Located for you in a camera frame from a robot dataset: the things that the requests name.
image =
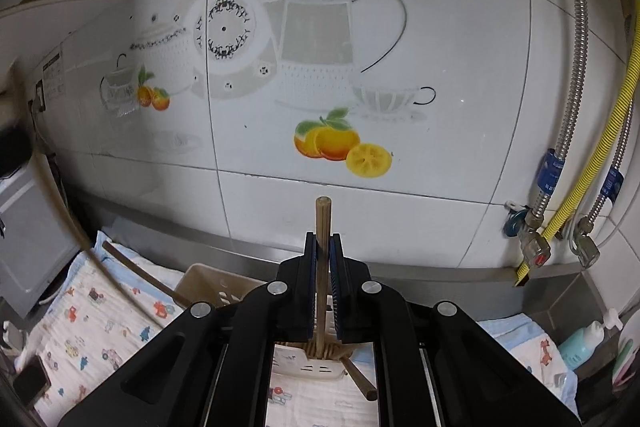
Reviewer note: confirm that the beige plastic utensil holder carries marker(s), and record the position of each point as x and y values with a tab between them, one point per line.
200	279

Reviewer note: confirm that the brown wooden chopstick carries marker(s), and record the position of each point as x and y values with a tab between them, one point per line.
362	384
145	274
322	222

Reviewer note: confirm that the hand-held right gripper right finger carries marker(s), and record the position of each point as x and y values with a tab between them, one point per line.
336	287

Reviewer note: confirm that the white microwave oven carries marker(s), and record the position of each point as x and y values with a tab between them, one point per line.
30	232

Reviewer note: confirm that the teapot and fruit wall decal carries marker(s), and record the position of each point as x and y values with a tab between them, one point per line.
310	57

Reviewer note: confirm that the set of wooden chopsticks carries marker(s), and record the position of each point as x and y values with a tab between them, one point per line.
332	349

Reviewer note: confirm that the metal pipe valve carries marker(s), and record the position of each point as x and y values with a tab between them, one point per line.
585	242
532	242

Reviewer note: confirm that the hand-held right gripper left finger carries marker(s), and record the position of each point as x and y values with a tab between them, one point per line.
311	287

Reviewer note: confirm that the white wall notice sticker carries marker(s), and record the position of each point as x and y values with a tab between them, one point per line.
54	74

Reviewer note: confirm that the black phone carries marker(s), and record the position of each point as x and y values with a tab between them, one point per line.
31	379

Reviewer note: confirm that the light blue pump bottle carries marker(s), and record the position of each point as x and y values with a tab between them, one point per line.
580	347

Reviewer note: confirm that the black wall socket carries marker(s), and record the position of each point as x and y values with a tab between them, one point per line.
39	97

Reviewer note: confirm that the printed cartoon blanket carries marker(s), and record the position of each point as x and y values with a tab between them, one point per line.
100	322

